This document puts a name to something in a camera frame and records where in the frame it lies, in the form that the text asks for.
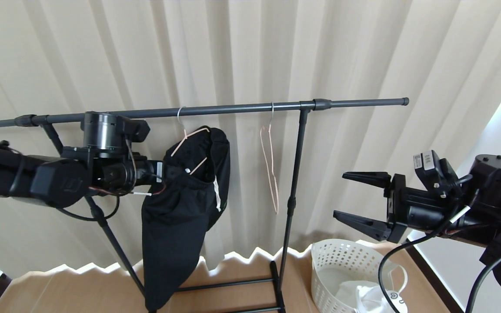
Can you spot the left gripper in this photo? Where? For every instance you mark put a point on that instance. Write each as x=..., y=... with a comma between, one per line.
x=144, y=174

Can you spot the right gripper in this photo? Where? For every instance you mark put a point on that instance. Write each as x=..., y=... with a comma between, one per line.
x=420, y=215

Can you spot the black shorts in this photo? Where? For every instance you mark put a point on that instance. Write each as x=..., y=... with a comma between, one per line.
x=176, y=226

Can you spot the pink clothes hanger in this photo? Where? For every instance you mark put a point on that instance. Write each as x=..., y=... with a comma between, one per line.
x=272, y=115
x=198, y=132

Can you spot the white printed t-shirt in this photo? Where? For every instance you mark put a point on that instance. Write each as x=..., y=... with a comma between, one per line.
x=363, y=295

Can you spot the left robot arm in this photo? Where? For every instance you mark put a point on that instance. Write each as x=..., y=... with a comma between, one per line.
x=59, y=182

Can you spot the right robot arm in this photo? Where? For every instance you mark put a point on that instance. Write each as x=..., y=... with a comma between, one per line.
x=498, y=178

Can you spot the white laundry basket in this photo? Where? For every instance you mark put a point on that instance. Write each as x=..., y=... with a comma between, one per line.
x=333, y=261

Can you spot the black clothes rack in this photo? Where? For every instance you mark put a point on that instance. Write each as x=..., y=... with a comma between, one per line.
x=233, y=108

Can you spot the beige curtain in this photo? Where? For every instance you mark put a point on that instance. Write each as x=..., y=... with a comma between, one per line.
x=276, y=43

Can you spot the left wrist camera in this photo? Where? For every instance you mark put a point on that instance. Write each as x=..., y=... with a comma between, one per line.
x=135, y=129

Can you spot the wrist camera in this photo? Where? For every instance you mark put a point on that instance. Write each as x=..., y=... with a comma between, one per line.
x=135, y=129
x=429, y=167

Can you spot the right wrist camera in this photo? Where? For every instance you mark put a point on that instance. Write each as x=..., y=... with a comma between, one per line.
x=429, y=167

